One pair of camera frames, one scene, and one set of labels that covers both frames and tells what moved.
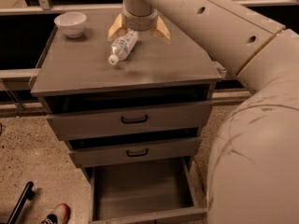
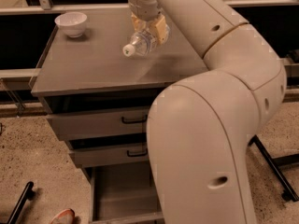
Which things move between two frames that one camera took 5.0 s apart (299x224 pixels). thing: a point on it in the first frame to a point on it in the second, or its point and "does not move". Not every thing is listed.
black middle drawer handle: x=137 y=155 does not move
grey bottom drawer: x=135 y=189 does not move
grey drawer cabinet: x=135 y=125 does not move
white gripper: x=139 y=23 to x=144 y=12
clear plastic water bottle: x=121 y=47 to x=141 y=45
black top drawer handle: x=135 y=121 does not move
